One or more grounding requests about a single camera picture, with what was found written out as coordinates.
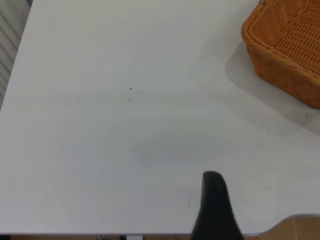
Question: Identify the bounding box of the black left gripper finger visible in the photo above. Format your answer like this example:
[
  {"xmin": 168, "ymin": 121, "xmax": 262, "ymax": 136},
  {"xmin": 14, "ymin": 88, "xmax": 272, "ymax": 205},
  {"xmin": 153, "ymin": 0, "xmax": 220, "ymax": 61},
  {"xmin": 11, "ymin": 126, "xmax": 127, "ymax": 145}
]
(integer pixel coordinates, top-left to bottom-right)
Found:
[{"xmin": 190, "ymin": 170, "xmax": 245, "ymax": 240}]

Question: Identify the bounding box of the orange woven wicker basket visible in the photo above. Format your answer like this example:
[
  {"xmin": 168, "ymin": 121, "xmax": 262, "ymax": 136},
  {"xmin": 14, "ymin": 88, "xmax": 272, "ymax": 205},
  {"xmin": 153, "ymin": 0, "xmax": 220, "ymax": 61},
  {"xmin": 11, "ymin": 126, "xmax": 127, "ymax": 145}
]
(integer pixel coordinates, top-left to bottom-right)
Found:
[{"xmin": 240, "ymin": 0, "xmax": 320, "ymax": 110}]

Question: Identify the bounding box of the white slatted wall panel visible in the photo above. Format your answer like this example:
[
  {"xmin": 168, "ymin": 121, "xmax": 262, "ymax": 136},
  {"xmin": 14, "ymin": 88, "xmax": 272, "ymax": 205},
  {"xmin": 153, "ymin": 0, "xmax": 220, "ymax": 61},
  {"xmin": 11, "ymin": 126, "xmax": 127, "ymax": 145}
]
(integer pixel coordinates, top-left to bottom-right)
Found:
[{"xmin": 0, "ymin": 0, "xmax": 34, "ymax": 111}]

